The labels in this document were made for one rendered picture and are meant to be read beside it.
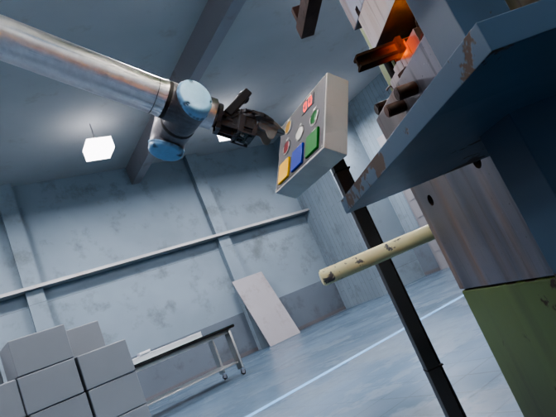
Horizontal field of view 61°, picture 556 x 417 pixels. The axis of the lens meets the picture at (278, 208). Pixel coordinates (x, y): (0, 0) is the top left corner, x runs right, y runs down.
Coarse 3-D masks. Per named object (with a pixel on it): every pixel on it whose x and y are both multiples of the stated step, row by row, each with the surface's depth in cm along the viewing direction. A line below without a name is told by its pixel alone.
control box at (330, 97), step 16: (320, 80) 151; (336, 80) 148; (320, 96) 147; (336, 96) 145; (304, 112) 156; (320, 112) 144; (336, 112) 143; (304, 128) 153; (320, 128) 141; (336, 128) 140; (304, 144) 150; (320, 144) 138; (336, 144) 138; (304, 160) 146; (320, 160) 142; (336, 160) 141; (304, 176) 152; (320, 176) 151; (288, 192) 162
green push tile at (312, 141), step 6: (312, 132) 144; (318, 132) 141; (306, 138) 147; (312, 138) 143; (318, 138) 140; (306, 144) 146; (312, 144) 142; (318, 144) 139; (306, 150) 145; (312, 150) 141; (306, 156) 144
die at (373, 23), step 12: (372, 0) 106; (384, 0) 102; (396, 0) 98; (360, 12) 115; (372, 12) 109; (384, 12) 104; (396, 12) 102; (408, 12) 105; (372, 24) 111; (384, 24) 106; (396, 24) 108; (408, 24) 110; (372, 36) 114; (384, 36) 111
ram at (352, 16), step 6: (342, 0) 122; (348, 0) 119; (354, 0) 115; (360, 0) 112; (342, 6) 124; (348, 6) 120; (354, 6) 117; (360, 6) 114; (348, 12) 121; (354, 12) 118; (348, 18) 123; (354, 18) 119; (354, 24) 121; (360, 24) 121; (354, 30) 122
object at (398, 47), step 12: (396, 36) 100; (408, 36) 101; (372, 48) 101; (384, 48) 101; (396, 48) 101; (360, 60) 101; (372, 60) 100; (384, 60) 102; (396, 60) 104; (360, 72) 102
